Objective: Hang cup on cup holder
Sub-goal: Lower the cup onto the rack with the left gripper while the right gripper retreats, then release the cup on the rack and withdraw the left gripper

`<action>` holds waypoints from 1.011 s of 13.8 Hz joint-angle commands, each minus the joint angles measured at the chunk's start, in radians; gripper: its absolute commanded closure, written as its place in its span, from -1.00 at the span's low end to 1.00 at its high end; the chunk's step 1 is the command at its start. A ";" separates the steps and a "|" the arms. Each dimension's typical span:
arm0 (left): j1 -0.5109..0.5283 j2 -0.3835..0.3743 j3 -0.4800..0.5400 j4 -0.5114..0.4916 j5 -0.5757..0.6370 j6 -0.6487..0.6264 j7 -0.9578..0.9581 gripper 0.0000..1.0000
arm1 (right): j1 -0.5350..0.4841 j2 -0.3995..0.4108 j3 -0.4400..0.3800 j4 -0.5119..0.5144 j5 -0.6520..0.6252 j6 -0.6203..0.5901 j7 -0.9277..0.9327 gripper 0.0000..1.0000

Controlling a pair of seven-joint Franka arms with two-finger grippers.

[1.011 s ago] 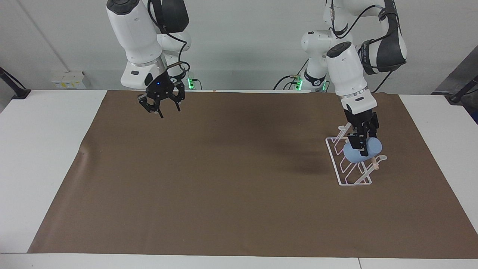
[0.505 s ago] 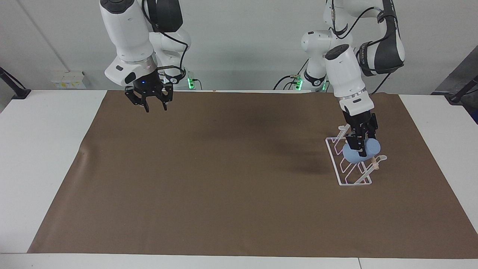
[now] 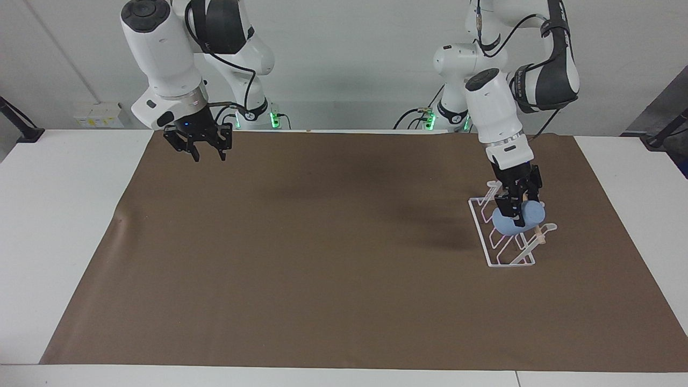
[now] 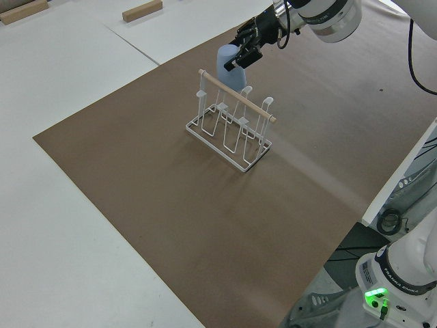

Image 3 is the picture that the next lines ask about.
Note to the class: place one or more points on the pale blue cup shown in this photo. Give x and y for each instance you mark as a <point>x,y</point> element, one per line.
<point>532,217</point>

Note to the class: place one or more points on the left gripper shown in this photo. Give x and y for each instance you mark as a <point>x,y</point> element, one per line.
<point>513,173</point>

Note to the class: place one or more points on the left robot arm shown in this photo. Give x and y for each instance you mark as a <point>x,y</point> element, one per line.
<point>492,107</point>

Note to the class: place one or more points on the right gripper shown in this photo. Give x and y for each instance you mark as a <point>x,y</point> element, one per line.
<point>194,122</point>

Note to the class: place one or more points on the white box with yellow label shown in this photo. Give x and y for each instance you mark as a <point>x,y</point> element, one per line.
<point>99,115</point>

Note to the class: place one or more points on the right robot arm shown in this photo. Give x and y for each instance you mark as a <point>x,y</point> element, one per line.
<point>161,48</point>

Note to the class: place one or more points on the black stand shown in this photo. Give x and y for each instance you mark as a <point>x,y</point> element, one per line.
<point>661,134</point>
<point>27,131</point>

